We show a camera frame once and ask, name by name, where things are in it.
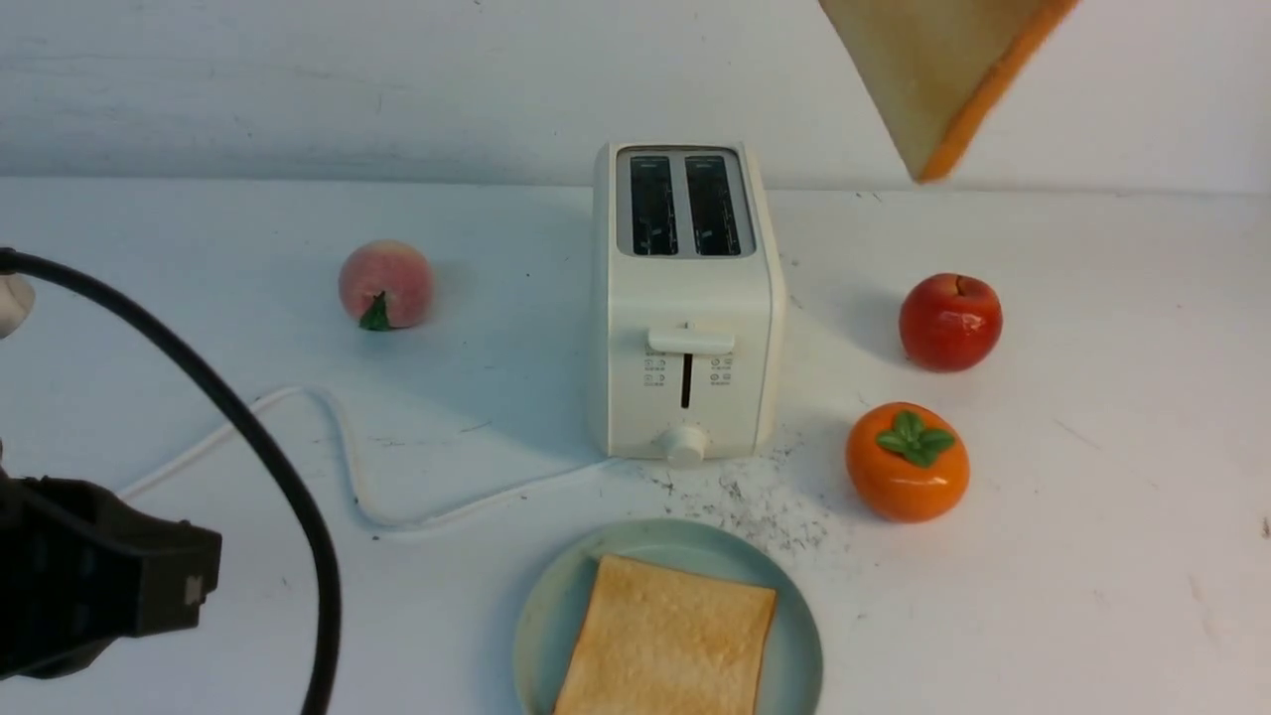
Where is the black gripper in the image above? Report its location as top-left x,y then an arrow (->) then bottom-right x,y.
1,476 -> 222,679

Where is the toast slice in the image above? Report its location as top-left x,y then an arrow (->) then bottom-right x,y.
820,1 -> 1077,185
553,555 -> 777,714

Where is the pink peach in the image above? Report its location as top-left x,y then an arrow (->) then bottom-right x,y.
338,240 -> 435,331

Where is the light green plate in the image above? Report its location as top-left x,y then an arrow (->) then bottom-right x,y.
511,517 -> 824,714

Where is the white two-slot toaster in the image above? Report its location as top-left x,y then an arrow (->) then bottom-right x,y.
586,142 -> 788,469

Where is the orange persimmon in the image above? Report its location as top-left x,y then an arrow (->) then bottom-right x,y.
844,403 -> 971,523

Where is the red apple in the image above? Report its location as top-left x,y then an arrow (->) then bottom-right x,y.
899,273 -> 1004,372

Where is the white power cord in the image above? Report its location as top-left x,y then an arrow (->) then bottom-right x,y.
114,385 -> 632,532

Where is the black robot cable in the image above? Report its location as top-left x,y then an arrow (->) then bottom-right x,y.
0,248 -> 344,715

